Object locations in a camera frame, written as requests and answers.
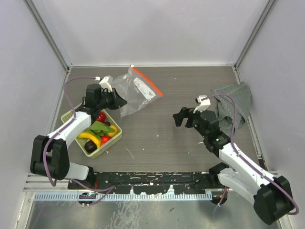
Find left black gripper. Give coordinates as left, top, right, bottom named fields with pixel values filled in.
left=97, top=88, right=127, bottom=111

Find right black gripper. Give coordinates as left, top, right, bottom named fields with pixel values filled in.
left=173, top=106, right=208, bottom=139

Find clear orange zip bag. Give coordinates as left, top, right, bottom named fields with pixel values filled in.
left=111, top=65, right=163, bottom=117

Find green toy leaves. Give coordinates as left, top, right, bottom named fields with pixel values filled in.
left=86, top=121, right=110, bottom=136

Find yellow toy banana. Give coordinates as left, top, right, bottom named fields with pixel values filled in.
left=78, top=132, right=101, bottom=148

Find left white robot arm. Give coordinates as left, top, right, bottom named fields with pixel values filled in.
left=30, top=83, right=127, bottom=189

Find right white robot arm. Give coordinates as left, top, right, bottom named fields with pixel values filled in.
left=173, top=107, right=299, bottom=225

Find red toy apple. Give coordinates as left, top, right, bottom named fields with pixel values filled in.
left=96, top=111, right=106, bottom=123

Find yellow orange toy fruit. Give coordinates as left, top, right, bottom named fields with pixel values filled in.
left=107, top=125, right=119, bottom=138

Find red toy tomato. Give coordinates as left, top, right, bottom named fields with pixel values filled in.
left=101, top=135, right=111, bottom=146

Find dark purple toy plum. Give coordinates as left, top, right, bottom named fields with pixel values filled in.
left=84, top=140, right=97, bottom=154

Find green plastic basket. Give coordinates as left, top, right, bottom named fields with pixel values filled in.
left=59, top=110, right=122, bottom=159

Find grey folded cloth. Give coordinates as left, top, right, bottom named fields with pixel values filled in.
left=211, top=82, right=251, bottom=136

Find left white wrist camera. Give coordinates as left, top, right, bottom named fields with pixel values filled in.
left=94, top=75, right=113, bottom=92

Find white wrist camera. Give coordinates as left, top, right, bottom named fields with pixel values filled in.
left=193, top=95, right=211, bottom=113
left=94, top=75, right=113, bottom=92

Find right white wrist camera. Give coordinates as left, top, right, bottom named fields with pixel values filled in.
left=193, top=95, right=211, bottom=113

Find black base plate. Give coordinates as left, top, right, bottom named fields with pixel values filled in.
left=81, top=172, right=224, bottom=195

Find grey slotted cable duct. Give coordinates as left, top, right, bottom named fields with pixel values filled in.
left=33, top=190, right=213, bottom=202

